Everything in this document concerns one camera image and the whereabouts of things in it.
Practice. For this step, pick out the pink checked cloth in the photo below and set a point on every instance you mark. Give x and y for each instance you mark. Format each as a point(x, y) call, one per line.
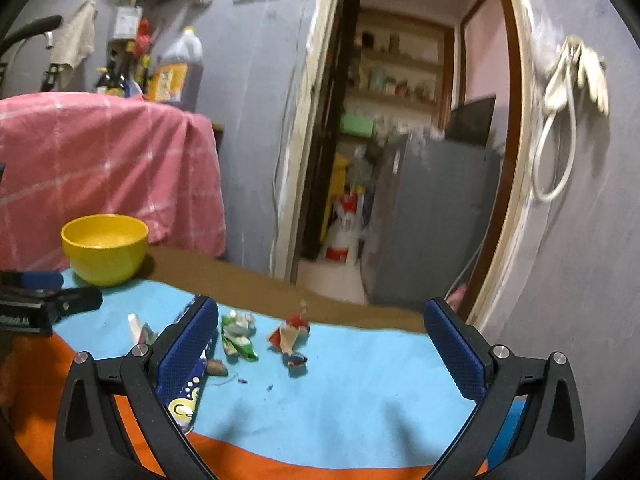
point(100, 160)

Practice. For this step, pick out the red white sack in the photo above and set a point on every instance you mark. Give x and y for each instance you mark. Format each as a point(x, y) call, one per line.
point(345, 230)

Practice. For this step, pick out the dark glass bottle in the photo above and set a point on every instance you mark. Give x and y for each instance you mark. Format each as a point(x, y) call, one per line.
point(112, 77)

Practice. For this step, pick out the small blue red scrap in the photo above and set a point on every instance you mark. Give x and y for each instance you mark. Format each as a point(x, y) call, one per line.
point(296, 359)

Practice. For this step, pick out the black curved bar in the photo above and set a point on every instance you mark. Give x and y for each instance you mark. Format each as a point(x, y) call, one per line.
point(30, 32)

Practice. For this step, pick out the beige hanging towel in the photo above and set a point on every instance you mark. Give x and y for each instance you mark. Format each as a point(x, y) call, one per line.
point(74, 35)

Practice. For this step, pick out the red hanging item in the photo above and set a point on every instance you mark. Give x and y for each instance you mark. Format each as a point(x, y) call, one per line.
point(143, 37)

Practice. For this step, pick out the green white wrapper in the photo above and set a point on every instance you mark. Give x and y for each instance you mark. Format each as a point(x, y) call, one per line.
point(240, 340)

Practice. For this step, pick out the crumpled grey plastic bags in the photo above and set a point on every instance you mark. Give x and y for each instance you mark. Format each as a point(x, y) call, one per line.
point(365, 165)

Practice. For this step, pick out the striped orange blue brown blanket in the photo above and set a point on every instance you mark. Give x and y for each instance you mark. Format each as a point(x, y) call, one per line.
point(350, 385)

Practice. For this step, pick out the yellow bag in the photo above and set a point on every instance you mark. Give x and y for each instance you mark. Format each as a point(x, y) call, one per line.
point(338, 172)

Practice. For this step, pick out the grey refrigerator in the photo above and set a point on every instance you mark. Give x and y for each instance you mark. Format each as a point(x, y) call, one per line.
point(430, 220)

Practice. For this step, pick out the teal canister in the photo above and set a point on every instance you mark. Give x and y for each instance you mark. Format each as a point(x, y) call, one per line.
point(376, 80)

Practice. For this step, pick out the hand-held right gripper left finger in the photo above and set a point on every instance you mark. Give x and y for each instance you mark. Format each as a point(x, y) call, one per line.
point(187, 345)

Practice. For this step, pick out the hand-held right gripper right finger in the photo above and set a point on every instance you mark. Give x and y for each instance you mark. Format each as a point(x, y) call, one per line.
point(455, 350)

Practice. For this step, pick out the wooden shelf unit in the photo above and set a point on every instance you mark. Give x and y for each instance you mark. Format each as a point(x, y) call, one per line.
point(410, 62)

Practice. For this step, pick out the yellow bowl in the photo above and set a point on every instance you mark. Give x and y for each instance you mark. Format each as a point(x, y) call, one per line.
point(105, 265)

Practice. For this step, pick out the green box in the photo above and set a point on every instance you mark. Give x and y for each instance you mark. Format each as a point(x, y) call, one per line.
point(357, 125)

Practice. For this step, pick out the dark jar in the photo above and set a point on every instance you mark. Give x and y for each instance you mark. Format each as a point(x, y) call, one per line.
point(368, 40)

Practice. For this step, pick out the black monitor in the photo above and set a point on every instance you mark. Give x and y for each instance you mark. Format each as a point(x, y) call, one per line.
point(470, 120)

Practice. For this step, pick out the large oil jug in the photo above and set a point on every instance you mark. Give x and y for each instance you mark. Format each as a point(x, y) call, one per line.
point(175, 75)

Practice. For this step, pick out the small brown scrap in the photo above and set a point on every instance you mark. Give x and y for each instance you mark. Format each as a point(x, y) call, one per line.
point(217, 369)

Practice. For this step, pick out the pink object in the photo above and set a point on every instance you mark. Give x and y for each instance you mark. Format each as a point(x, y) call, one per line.
point(456, 297)

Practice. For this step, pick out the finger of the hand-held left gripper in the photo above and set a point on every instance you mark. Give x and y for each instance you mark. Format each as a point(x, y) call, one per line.
point(75, 300)
point(40, 280)

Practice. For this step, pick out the pale rubber gloves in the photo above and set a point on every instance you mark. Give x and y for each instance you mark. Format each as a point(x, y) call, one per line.
point(595, 80)

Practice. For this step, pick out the red wrapper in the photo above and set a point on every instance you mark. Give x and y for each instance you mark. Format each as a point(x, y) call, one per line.
point(287, 335)

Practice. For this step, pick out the wooden door frame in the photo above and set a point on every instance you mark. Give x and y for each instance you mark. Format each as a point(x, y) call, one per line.
point(305, 110)

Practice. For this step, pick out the white wall box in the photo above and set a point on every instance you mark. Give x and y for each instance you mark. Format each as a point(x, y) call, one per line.
point(126, 23)

